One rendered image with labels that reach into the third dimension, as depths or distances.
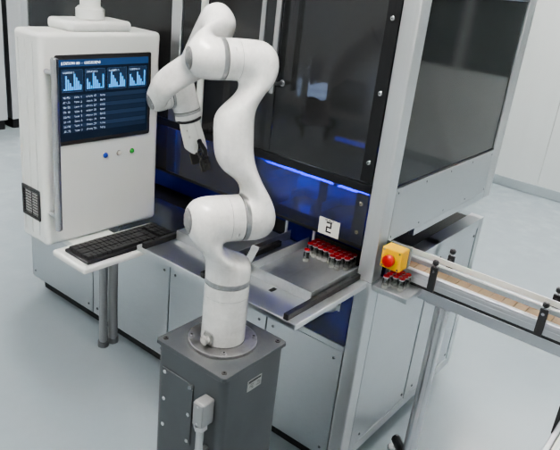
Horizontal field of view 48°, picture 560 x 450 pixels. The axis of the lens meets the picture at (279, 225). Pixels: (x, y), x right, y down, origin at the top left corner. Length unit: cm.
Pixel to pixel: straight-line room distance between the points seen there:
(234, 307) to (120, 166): 102
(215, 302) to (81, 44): 107
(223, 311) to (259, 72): 61
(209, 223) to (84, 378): 169
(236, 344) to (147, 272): 127
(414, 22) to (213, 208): 81
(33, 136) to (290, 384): 132
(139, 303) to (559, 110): 466
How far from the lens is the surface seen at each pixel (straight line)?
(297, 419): 259
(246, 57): 153
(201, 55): 150
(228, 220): 154
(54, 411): 293
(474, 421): 315
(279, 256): 221
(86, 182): 243
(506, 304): 211
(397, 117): 196
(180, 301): 281
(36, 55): 225
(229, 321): 168
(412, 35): 192
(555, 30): 656
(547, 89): 658
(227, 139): 153
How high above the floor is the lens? 183
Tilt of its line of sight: 22 degrees down
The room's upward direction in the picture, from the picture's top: 7 degrees clockwise
